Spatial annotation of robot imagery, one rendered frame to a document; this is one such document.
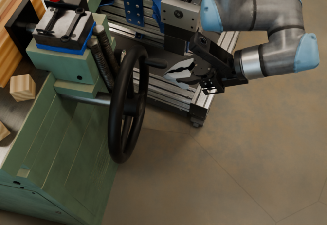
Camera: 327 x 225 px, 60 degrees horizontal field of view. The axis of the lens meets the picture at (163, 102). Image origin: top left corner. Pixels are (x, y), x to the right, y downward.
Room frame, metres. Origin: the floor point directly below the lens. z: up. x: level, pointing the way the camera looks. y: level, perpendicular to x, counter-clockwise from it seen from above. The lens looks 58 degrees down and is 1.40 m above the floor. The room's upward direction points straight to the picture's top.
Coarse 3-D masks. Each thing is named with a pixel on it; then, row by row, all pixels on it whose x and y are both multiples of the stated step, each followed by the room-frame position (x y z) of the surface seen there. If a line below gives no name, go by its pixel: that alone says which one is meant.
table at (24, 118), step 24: (96, 0) 0.68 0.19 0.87; (24, 72) 0.39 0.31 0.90; (48, 72) 0.39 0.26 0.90; (0, 96) 0.33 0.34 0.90; (48, 96) 0.35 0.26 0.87; (0, 120) 0.27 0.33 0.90; (24, 120) 0.27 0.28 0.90; (0, 144) 0.22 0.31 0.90; (24, 144) 0.23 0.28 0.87; (0, 168) 0.17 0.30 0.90
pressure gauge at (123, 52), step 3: (117, 48) 0.66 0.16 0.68; (114, 51) 0.65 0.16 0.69; (117, 51) 0.65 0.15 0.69; (120, 51) 0.65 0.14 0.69; (123, 51) 0.65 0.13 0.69; (126, 51) 0.67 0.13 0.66; (114, 54) 0.63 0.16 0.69; (117, 54) 0.63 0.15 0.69; (120, 54) 0.63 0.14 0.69; (123, 54) 0.65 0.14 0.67; (117, 57) 0.62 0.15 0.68; (120, 57) 0.62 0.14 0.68; (117, 60) 0.62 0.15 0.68; (120, 60) 0.62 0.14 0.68; (120, 63) 0.61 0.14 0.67
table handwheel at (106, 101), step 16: (144, 48) 0.47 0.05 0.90; (128, 64) 0.37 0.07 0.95; (144, 64) 0.48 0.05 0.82; (128, 80) 0.34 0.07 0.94; (144, 80) 0.47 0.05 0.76; (64, 96) 0.38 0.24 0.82; (96, 96) 0.38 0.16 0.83; (112, 96) 0.30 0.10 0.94; (128, 96) 0.36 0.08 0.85; (144, 96) 0.44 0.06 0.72; (112, 112) 0.28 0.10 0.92; (128, 112) 0.34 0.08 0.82; (144, 112) 0.41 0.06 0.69; (112, 128) 0.25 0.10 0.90; (128, 128) 0.31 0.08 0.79; (112, 144) 0.23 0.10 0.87; (128, 144) 0.30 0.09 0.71
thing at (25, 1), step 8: (24, 0) 0.52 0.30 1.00; (24, 8) 0.49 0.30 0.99; (32, 8) 0.52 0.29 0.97; (16, 16) 0.47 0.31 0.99; (24, 16) 0.48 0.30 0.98; (32, 16) 0.51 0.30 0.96; (8, 24) 0.44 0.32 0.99; (16, 24) 0.45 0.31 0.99; (24, 24) 0.47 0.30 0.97; (32, 24) 0.48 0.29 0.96; (8, 32) 0.44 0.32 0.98; (16, 32) 0.44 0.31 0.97; (24, 32) 0.46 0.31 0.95; (32, 32) 0.46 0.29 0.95; (16, 40) 0.44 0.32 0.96; (24, 40) 0.45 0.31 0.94; (24, 48) 0.44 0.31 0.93
